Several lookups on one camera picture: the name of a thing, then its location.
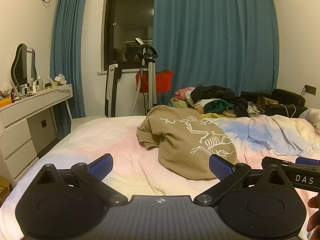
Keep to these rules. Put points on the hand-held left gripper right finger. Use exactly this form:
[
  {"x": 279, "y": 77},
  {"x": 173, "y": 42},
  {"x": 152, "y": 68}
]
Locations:
[{"x": 220, "y": 167}]

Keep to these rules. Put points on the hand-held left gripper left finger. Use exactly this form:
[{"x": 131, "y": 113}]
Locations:
[{"x": 101, "y": 167}]

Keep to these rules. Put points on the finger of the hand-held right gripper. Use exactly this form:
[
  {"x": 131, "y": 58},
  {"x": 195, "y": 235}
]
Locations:
[{"x": 306, "y": 161}]

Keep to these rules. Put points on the tan printed t-shirt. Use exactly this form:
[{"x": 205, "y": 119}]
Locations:
[{"x": 180, "y": 142}]

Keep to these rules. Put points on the pile of clothes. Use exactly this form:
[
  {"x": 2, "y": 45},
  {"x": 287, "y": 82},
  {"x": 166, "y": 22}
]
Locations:
[{"x": 212, "y": 95}]

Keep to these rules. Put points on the person's right hand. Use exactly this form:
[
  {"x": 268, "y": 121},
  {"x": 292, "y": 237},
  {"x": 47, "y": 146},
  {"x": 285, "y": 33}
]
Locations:
[{"x": 316, "y": 203}]

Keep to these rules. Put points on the pastel bed blanket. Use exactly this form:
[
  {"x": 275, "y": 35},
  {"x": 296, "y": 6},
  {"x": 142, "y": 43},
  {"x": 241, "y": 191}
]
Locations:
[{"x": 112, "y": 135}]

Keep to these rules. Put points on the white pillow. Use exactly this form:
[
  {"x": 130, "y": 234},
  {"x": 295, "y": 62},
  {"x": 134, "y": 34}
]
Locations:
[{"x": 311, "y": 116}]

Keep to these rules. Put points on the black armchair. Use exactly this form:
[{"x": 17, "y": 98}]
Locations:
[{"x": 287, "y": 97}]

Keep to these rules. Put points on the open cardboard box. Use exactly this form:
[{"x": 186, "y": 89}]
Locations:
[{"x": 263, "y": 102}]

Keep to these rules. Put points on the white folded treadmill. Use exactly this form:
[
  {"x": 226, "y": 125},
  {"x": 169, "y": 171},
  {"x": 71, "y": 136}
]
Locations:
[{"x": 111, "y": 90}]

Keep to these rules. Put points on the white vanity desk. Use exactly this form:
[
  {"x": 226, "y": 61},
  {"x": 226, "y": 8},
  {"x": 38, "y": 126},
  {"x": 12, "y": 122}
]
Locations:
[{"x": 27, "y": 120}]

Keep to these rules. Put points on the tissue box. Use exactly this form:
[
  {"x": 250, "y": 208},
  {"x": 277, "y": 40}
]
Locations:
[{"x": 60, "y": 80}]

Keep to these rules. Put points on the flat cardboard box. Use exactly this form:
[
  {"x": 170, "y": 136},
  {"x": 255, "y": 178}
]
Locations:
[{"x": 3, "y": 187}]

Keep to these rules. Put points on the red bag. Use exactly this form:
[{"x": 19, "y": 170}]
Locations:
[{"x": 163, "y": 81}]

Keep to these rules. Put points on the row of cosmetics bottles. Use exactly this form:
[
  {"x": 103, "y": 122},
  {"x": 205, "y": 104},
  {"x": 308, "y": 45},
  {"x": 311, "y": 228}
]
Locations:
[{"x": 32, "y": 86}]

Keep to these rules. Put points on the orange box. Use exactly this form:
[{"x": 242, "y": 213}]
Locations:
[{"x": 5, "y": 103}]

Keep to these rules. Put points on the narrow blue curtain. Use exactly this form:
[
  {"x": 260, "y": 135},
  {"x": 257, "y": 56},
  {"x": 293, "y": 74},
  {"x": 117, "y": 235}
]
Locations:
[{"x": 68, "y": 42}]

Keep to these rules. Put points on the wavy vanity mirror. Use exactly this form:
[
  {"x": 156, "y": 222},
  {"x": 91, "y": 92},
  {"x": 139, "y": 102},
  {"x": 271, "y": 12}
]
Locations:
[{"x": 22, "y": 65}]

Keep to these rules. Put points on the wide blue curtain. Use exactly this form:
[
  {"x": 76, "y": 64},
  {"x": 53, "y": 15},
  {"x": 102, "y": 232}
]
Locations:
[{"x": 217, "y": 37}]

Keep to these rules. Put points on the dark window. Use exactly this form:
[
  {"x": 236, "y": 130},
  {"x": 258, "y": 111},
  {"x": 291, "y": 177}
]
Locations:
[{"x": 130, "y": 17}]

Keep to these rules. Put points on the black wall outlet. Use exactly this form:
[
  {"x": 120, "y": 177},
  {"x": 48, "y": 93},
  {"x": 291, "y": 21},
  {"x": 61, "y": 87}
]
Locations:
[{"x": 310, "y": 90}]

